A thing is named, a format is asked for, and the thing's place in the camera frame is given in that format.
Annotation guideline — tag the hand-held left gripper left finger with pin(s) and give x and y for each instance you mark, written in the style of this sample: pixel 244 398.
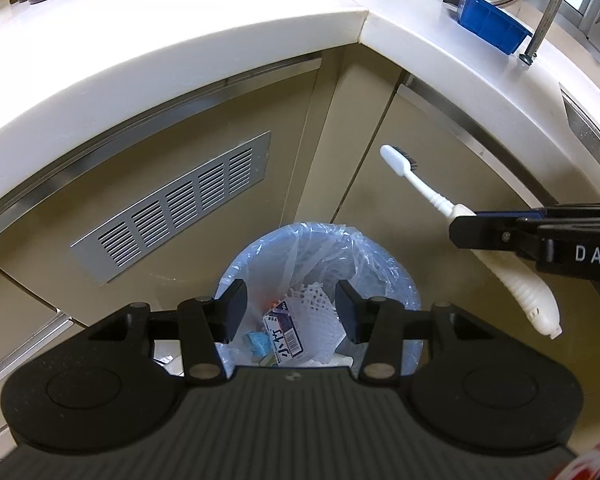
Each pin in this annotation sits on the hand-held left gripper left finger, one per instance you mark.
pixel 232 312

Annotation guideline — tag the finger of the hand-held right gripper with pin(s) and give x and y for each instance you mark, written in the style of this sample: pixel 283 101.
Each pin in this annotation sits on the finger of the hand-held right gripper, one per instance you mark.
pixel 505 213
pixel 485 232

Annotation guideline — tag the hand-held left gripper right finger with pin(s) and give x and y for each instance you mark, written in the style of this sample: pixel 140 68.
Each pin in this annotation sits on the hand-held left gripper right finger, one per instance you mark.
pixel 349 315

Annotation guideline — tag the white foam fruit net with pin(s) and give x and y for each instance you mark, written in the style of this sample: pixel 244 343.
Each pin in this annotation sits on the white foam fruit net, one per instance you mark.
pixel 315 320

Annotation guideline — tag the orange mesh net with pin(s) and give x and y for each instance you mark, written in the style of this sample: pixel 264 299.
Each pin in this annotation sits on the orange mesh net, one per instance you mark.
pixel 270 304

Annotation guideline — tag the blue wrapper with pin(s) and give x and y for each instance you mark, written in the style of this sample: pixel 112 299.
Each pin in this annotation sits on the blue wrapper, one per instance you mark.
pixel 257 344

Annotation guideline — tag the white green medicine box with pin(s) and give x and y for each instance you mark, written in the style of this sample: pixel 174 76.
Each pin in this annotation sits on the white green medicine box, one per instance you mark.
pixel 270 361

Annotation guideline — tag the white toothbrush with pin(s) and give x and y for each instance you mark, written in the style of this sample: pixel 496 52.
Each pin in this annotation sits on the white toothbrush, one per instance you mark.
pixel 530 300

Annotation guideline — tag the waste bin with blue liner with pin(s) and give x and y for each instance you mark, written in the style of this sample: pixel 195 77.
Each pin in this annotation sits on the waste bin with blue liner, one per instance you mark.
pixel 280 250

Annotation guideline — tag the white purple printed carton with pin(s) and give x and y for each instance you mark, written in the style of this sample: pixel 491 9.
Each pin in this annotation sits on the white purple printed carton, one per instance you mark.
pixel 285 330

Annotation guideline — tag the beige cabinet door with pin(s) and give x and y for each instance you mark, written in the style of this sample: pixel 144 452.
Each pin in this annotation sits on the beige cabinet door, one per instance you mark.
pixel 430 125

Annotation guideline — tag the grey cabinet vent grille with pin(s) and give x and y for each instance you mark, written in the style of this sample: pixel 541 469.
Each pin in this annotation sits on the grey cabinet vent grille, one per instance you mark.
pixel 180 205

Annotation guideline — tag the steel sink rim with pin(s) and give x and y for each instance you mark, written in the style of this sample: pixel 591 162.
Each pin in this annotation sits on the steel sink rim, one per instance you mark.
pixel 587 120

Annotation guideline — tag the narrow beige corner panel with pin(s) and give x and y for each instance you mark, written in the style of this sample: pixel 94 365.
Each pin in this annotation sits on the narrow beige corner panel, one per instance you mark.
pixel 340 125

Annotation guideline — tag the beige cabinet panel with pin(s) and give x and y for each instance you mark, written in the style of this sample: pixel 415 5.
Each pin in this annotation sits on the beige cabinet panel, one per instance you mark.
pixel 105 170

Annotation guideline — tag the blue plastic basket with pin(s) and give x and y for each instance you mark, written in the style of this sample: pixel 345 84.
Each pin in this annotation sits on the blue plastic basket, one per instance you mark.
pixel 490 17

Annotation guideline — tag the red white clothing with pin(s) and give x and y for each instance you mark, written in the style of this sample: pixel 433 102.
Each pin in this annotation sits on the red white clothing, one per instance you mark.
pixel 590 465

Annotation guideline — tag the metal rod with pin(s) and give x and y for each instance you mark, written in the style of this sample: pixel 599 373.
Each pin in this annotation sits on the metal rod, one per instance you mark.
pixel 550 5

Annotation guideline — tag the beige cabinet drawer front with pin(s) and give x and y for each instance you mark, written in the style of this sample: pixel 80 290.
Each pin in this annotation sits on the beige cabinet drawer front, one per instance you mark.
pixel 15 330

